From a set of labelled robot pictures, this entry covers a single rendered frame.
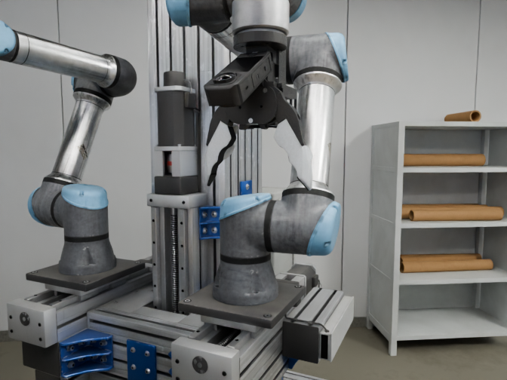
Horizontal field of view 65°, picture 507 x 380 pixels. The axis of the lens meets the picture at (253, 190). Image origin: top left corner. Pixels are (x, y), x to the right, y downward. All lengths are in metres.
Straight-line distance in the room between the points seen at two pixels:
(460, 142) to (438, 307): 1.29
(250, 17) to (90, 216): 0.77
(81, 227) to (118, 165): 1.85
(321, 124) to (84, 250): 0.70
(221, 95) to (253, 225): 0.44
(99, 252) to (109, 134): 1.90
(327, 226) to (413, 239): 2.53
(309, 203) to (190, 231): 0.36
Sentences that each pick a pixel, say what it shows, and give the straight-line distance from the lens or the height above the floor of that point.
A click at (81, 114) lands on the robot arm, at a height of 1.48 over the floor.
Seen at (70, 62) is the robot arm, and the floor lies 1.59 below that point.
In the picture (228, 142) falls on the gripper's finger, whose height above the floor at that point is 1.38.
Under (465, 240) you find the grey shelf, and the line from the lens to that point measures 3.54.
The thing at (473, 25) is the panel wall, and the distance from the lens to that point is 3.59.
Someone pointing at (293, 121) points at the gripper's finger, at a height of 1.40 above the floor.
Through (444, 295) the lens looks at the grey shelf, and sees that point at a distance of 3.58.
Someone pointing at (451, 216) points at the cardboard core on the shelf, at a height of 0.93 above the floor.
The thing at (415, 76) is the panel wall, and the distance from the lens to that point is 3.30.
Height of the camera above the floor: 1.37
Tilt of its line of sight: 6 degrees down
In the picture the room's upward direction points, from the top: straight up
